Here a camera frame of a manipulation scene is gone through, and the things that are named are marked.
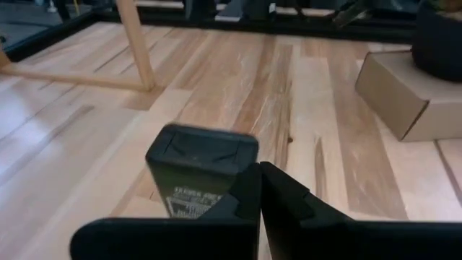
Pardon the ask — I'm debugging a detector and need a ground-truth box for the flat cardboard box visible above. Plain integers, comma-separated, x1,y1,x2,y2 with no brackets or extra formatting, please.
354,50,462,143

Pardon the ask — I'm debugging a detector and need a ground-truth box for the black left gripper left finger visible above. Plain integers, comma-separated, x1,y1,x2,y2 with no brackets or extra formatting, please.
70,162,263,260

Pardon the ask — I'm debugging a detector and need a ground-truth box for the wooden slatted shelf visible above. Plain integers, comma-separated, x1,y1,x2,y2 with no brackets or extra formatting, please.
0,0,157,92

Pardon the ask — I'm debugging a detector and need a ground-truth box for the dark green spice tin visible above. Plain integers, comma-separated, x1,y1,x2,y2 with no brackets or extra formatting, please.
144,123,260,220

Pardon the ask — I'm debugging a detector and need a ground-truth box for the potted succulent plant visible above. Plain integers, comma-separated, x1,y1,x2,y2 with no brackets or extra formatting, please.
411,0,462,82

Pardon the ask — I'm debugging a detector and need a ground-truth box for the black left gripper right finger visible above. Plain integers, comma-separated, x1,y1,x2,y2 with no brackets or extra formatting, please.
259,161,462,260

